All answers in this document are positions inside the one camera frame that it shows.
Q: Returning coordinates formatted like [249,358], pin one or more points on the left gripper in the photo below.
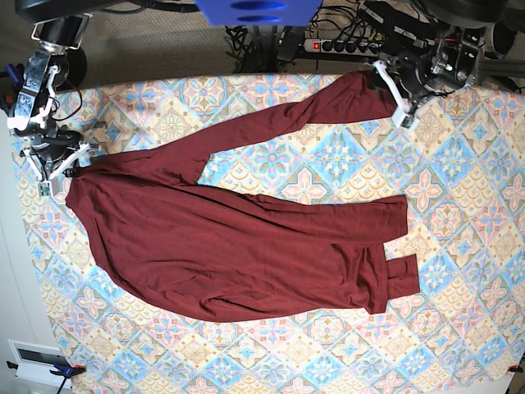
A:
[412,75]

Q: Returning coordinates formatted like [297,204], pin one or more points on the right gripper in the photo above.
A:
[48,152]

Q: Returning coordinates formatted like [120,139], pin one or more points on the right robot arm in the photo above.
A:
[57,64]

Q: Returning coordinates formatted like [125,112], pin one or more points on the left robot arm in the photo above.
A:
[456,49]

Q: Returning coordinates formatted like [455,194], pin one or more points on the white power strip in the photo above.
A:
[344,47]

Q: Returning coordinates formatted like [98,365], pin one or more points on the orange black clamp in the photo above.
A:
[10,104]

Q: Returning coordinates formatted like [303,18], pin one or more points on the patterned tablecloth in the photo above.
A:
[462,171]

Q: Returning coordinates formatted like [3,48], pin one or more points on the round speaker top right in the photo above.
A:
[499,40]

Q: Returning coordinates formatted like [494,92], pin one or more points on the blue clamp lower left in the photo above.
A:
[65,371]

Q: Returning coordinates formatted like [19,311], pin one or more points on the orange clamp lower right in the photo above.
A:
[516,369]

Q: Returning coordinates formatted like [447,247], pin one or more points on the blue handled clamp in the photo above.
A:
[16,73]

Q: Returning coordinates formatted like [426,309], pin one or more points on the blue plastic mount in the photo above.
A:
[258,12]

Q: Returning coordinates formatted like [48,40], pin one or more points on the white wall box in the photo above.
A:
[35,362]

